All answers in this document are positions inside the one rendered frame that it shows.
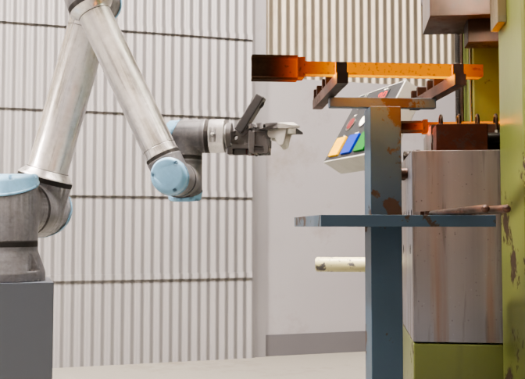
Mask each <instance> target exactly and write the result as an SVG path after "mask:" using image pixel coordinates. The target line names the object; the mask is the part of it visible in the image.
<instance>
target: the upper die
mask: <svg viewBox="0 0 525 379"><path fill-rule="evenodd" d="M490 18H491V14H490V0H423V34H464V26H465V24H466V21H467V20H472V19H490Z"/></svg>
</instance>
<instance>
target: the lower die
mask: <svg viewBox="0 0 525 379"><path fill-rule="evenodd" d="M435 125H436V124H429V131H428V133H427V134H425V138H424V139H423V150H433V145H432V144H431V134H432V133H433V128H434V126H435ZM487 132H488V133H491V132H495V123H488V124H487ZM488 150H500V145H488Z"/></svg>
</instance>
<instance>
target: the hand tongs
mask: <svg viewBox="0 0 525 379"><path fill-rule="evenodd" d="M510 210H511V207H510V206H509V205H501V206H488V205H480V206H467V207H459V208H451V209H438V210H432V211H419V212H414V215H480V214H492V213H509V212H510Z"/></svg>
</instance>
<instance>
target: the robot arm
mask: <svg viewBox="0 0 525 379"><path fill-rule="evenodd" d="M64 2H65V4H66V7H67V9H68V12H69V21H68V24H67V27H66V32H65V34H64V38H63V41H62V46H61V49H60V52H59V57H58V59H57V63H56V65H55V70H54V73H53V76H52V81H51V84H50V88H49V90H48V95H47V98H46V101H45V106H44V109H43V112H42V115H41V120H40V123H39V126H38V129H37V134H36V137H35V140H34V145H33V148H32V151H31V154H30V158H29V162H28V164H27V165H26V166H23V167H21V168H20V169H18V173H0V283H20V282H34V281H45V268H44V266H43V263H42V261H41V257H40V255H39V252H38V238H46V237H49V236H52V235H54V234H57V233H59V232H60V231H62V230H63V229H64V228H65V227H66V225H67V224H68V223H69V221H70V218H71V216H72V212H73V205H72V202H71V199H70V192H71V188H72V185H73V183H72V181H71V180H70V178H69V175H68V173H69V169H70V164H71V162H72V158H73V154H74V150H75V148H76V144H77V139H78V137H79V133H80V129H81V126H82V123H83V119H84V114H85V112H86V108H87V106H88V101H89V98H90V95H91V90H92V87H93V83H94V81H95V76H96V73H97V70H98V65H99V63H100V65H101V67H102V69H103V71H104V73H105V76H106V78H107V80H108V82H109V84H110V86H111V88H112V90H113V93H114V95H115V96H116V99H117V101H118V103H119V104H120V107H121V109H122V111H123V114H124V116H125V117H126V119H127V122H128V123H129V125H130V128H131V130H132V132H133V134H134V136H135V138H136V140H137V143H138V145H139V147H140V149H141V151H142V153H143V155H144V157H145V159H146V163H147V165H148V168H149V170H150V172H151V180H152V184H153V185H154V187H155V188H156V189H157V190H158V191H159V192H161V193H162V194H164V195H168V196H169V200H170V201H171V202H194V201H199V200H201V198H202V192H203V190H202V153H225V152H226V151H227V154H228V155H229V156H271V148H272V141H276V142H277V144H278V145H280V146H281V148H282V149H283V150H287V149H288V147H289V144H290V140H291V136H292V135H293V134H303V132H301V131H300V130H299V129H298V128H300V126H299V125H297V124H296V123H294V122H284V123H252V122H253V120H254V119H255V117H256V116H257V114H258V112H259V110H260V109H261V108H262V107H263V106H264V104H265V101H266V99H265V98H264V97H263V96H262V95H261V94H259V93H256V94H255V96H254V97H253V98H252V100H251V102H250V104H249V105H248V108H247V109H246V110H245V112H244V114H243V115H242V117H241V118H240V120H239V121H238V123H237V125H236V127H235V131H234V127H233V124H232V123H227V121H226V120H171V121H169V122H168V123H167V124H166V123H165V121H164V119H163V116H162V114H161V112H160V111H159V108H158V106H157V105H156V103H155V100H154V98H153V97H152V93H151V92H150V90H149V88H148V85H147V84H146V82H145V79H144V78H143V76H142V74H141V71H140V69H139V67H138V65H137V63H136V61H135V59H134V57H133V55H132V53H131V51H130V48H129V46H128V44H127V42H126V40H125V38H124V36H123V34H122V32H121V30H120V28H119V25H118V23H117V22H116V18H117V17H118V15H119V14H120V11H121V9H122V4H123V1H122V0H64ZM236 136H237V140H235V137H236ZM271 140H272V141H271Z"/></svg>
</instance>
